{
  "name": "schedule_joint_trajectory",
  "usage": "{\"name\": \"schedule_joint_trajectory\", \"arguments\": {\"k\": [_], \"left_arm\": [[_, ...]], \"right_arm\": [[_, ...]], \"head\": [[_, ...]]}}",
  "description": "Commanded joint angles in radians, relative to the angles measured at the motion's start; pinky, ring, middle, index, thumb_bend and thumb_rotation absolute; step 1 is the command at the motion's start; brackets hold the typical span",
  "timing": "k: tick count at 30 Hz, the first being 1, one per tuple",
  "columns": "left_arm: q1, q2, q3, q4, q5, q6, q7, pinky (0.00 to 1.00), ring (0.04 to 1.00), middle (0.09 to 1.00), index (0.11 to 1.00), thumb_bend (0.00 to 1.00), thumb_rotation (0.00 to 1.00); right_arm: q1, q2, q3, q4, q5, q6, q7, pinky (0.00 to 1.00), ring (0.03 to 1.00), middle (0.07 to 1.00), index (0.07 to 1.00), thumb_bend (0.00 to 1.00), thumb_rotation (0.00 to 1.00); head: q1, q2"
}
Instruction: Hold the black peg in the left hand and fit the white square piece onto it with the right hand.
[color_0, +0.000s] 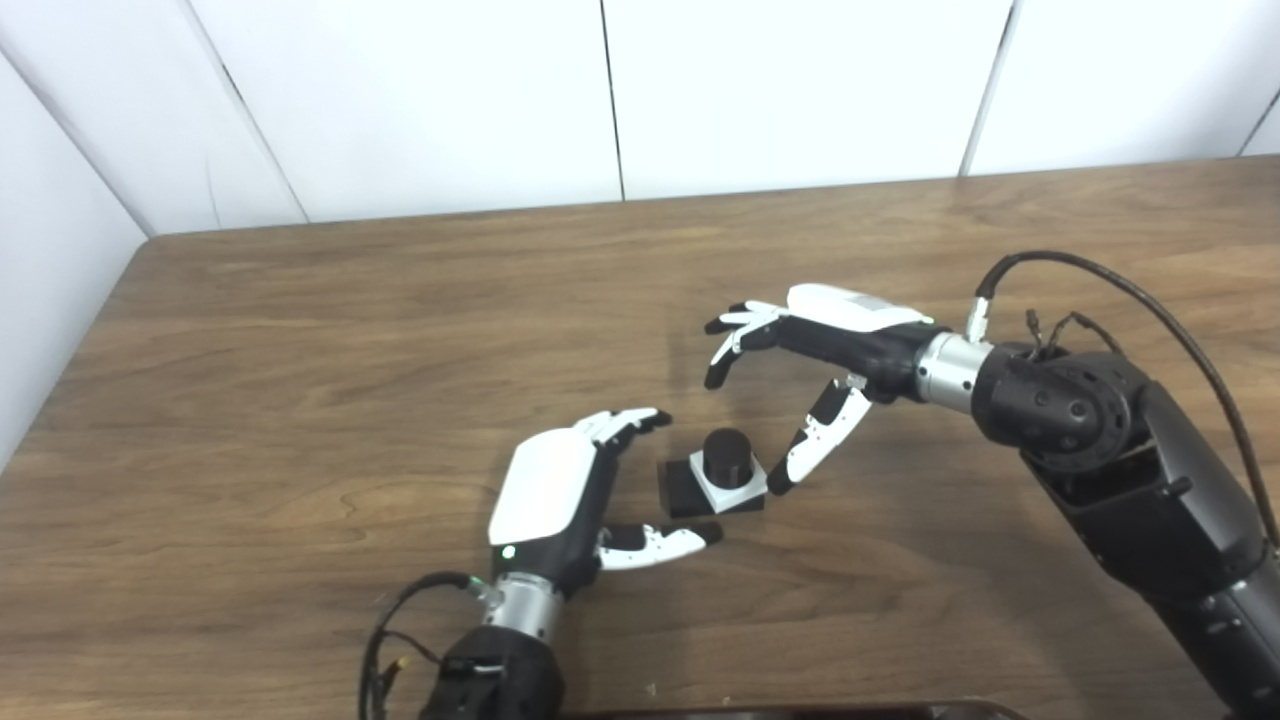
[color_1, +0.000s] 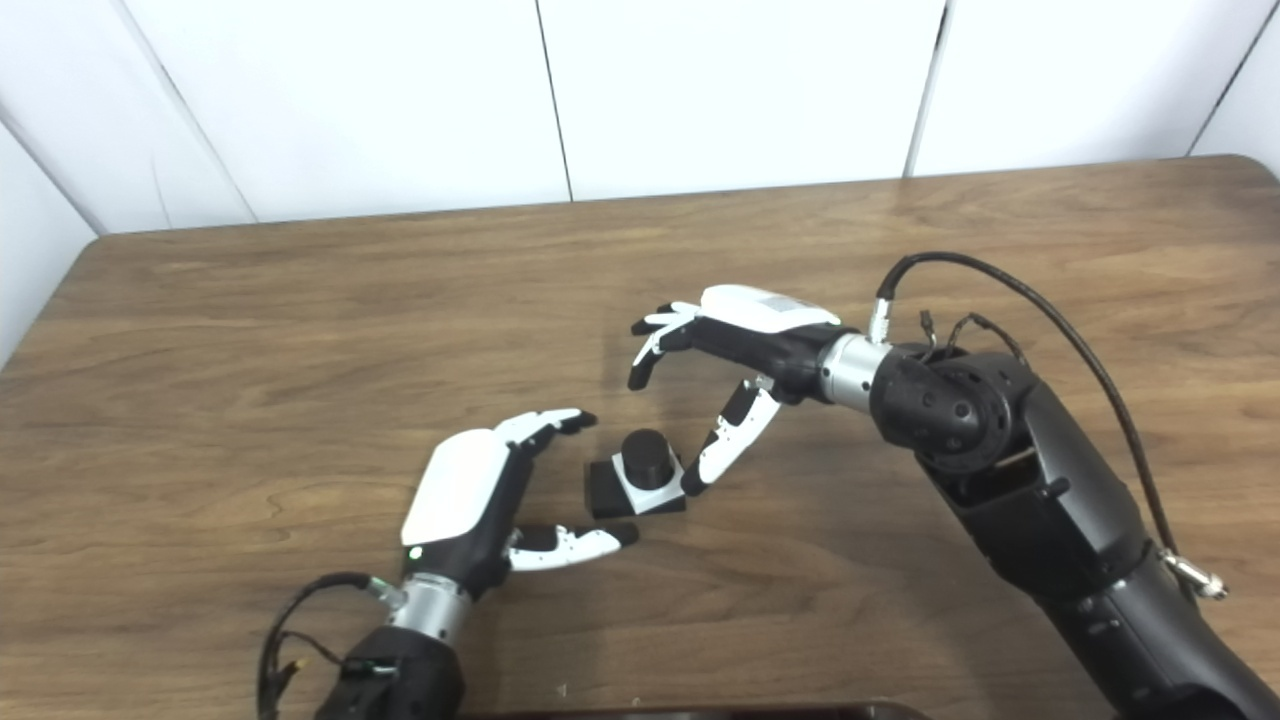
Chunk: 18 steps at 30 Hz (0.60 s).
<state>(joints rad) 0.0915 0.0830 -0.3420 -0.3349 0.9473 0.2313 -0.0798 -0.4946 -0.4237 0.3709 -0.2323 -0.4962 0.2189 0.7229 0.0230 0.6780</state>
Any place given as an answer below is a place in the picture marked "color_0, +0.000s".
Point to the white square piece with hole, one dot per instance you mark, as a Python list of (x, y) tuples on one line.
[(735, 485)]

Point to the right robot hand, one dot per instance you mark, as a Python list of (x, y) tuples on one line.
[(850, 330)]

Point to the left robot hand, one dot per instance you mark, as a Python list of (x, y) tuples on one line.
[(550, 500)]

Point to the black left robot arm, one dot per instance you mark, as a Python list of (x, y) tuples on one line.
[(495, 660)]

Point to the black peg with square base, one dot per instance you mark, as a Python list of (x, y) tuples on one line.
[(715, 470)]

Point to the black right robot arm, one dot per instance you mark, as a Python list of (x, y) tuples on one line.
[(1140, 480)]

